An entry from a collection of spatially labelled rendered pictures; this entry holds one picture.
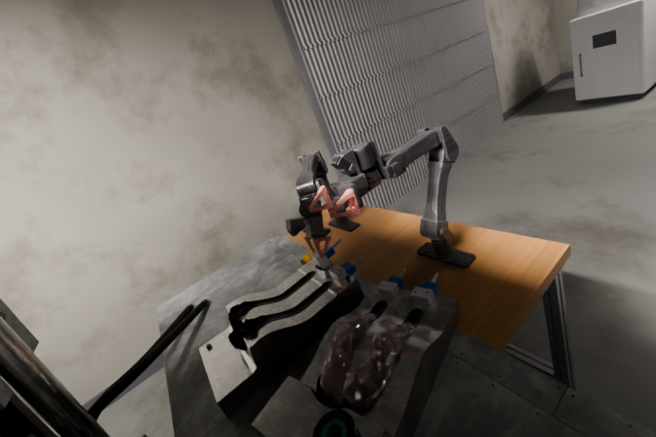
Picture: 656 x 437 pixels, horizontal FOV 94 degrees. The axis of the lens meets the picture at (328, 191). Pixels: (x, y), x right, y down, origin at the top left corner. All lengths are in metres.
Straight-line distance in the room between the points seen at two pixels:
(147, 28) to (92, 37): 0.33
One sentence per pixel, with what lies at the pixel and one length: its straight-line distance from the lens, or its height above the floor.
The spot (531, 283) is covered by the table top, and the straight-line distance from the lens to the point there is 1.04.
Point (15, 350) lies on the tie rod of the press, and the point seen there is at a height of 1.21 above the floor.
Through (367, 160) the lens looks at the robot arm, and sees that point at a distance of 0.81.
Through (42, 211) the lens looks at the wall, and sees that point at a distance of 2.56.
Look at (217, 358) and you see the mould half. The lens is 1.09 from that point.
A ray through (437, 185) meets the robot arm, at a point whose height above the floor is 1.06.
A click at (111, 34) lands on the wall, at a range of 2.63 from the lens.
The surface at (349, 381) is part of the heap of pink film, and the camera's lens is 0.77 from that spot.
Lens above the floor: 1.48
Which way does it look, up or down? 19 degrees down
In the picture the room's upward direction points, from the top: 21 degrees counter-clockwise
